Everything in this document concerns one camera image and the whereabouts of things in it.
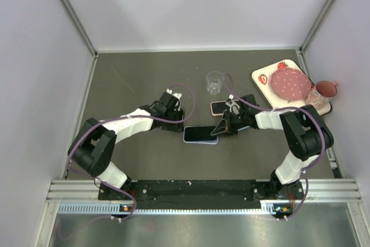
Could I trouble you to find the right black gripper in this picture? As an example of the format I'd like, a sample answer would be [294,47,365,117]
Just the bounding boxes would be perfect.
[213,109,248,138]

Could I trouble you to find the lavender phone case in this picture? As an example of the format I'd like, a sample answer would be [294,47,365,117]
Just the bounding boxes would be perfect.
[183,137,219,145]

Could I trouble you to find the black phone blue edge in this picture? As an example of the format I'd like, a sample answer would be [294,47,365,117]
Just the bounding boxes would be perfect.
[183,126,218,142]

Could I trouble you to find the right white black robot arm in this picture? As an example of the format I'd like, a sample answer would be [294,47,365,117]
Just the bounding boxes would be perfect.
[211,94,334,200]

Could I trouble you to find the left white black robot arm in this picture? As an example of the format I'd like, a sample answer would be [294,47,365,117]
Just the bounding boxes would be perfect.
[68,89,184,199]

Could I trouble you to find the clear plastic cup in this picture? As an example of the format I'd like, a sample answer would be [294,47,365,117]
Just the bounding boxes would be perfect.
[206,71,224,95]

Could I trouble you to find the pink polka dot plate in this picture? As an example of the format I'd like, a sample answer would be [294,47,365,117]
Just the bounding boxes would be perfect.
[270,68,312,101]

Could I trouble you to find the pink floral mug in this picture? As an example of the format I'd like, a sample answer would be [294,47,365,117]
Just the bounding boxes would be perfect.
[305,80,338,110]

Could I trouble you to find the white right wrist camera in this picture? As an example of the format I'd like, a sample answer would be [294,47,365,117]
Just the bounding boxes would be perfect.
[225,95,240,115]

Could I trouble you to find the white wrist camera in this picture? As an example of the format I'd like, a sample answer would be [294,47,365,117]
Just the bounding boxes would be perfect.
[225,95,240,115]
[166,89,182,110]

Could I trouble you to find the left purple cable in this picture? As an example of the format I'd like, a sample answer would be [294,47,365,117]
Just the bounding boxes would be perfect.
[57,83,196,241]

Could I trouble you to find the purple cable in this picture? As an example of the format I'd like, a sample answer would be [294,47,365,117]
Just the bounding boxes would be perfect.
[57,83,196,241]
[221,72,324,221]

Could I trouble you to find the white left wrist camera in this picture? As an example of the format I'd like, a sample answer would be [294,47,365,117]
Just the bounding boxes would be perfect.
[166,89,182,110]

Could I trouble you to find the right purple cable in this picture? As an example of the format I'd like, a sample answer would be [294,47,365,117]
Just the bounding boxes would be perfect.
[221,72,324,221]

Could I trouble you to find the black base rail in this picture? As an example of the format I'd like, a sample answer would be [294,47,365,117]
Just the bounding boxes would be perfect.
[98,179,306,209]

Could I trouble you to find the grey slotted cable duct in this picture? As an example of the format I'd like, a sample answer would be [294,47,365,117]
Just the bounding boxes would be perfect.
[57,201,282,215]

